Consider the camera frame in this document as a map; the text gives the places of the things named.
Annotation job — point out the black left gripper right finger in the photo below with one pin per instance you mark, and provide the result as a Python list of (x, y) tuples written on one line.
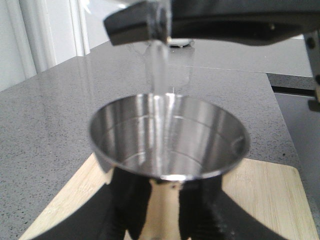
[(206, 212)]

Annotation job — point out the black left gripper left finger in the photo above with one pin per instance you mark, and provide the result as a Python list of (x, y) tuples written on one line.
[(117, 208)]

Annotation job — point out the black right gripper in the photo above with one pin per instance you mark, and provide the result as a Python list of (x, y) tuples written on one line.
[(312, 44)]

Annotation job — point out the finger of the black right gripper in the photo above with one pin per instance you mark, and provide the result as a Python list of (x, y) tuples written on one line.
[(248, 22), (138, 22)]

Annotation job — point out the clear glass beaker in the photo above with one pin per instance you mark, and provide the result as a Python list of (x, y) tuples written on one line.
[(158, 48)]

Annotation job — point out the steel double jigger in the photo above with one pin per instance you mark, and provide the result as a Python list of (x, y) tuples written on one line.
[(170, 140)]

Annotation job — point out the white round object on counter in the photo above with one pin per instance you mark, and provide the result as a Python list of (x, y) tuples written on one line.
[(179, 42)]

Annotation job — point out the light wooden cutting board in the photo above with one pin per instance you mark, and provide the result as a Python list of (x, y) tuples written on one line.
[(272, 193)]

